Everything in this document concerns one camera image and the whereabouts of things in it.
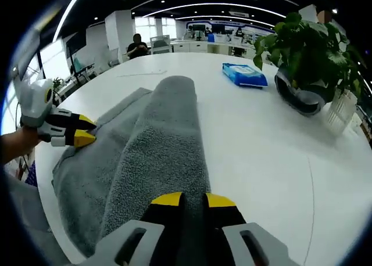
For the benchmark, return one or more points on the person's grey clothing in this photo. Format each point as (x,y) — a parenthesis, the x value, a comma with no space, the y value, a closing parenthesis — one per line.
(26,213)

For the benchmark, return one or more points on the green potted plant grey pot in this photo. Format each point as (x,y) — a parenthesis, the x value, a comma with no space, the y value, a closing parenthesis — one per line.
(305,45)

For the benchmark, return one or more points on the clear ribbed plastic container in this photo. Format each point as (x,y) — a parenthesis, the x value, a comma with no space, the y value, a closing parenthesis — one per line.
(341,115)

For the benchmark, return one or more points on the white counter row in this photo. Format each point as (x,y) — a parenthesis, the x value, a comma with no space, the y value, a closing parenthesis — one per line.
(197,46)

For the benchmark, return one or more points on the grey towel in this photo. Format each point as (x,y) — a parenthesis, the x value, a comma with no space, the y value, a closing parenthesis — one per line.
(162,150)

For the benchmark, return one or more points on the blue patterned cloth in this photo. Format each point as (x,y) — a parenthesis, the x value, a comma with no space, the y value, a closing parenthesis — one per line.
(31,176)

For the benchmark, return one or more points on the dark screen on stand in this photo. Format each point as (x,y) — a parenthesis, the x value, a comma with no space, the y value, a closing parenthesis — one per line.
(76,45)

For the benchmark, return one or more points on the blue wet wipes packet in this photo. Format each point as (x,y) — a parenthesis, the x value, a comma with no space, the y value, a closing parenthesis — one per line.
(245,74)

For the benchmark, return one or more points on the white office chair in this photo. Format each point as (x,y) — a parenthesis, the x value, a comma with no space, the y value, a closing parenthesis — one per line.
(160,46)

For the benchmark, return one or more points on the curved ceiling light strip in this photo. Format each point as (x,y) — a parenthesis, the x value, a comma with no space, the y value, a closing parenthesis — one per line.
(65,14)

